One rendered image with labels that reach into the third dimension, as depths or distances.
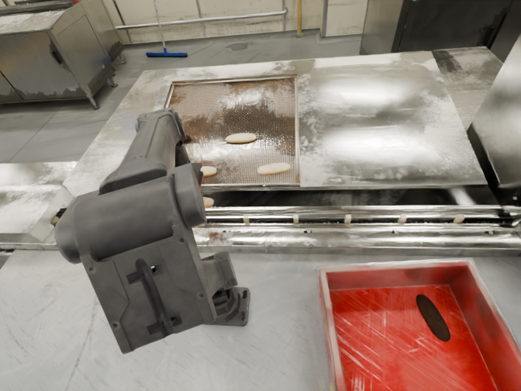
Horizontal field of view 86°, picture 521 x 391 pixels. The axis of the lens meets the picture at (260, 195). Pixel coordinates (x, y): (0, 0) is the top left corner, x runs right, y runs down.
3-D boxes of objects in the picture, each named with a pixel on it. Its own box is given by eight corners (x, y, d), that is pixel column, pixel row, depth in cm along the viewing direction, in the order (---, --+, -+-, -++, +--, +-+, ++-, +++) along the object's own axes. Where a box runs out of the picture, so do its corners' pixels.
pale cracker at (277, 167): (258, 176, 85) (257, 174, 84) (257, 167, 86) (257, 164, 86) (291, 171, 84) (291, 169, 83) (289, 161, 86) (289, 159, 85)
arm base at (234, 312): (196, 324, 65) (246, 326, 64) (186, 313, 59) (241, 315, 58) (204, 288, 71) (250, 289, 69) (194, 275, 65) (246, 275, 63)
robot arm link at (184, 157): (155, 152, 57) (182, 144, 58) (153, 133, 62) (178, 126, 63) (167, 175, 63) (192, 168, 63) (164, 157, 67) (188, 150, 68)
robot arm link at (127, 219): (80, 397, 18) (230, 340, 19) (43, 199, 21) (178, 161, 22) (194, 299, 61) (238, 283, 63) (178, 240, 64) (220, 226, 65)
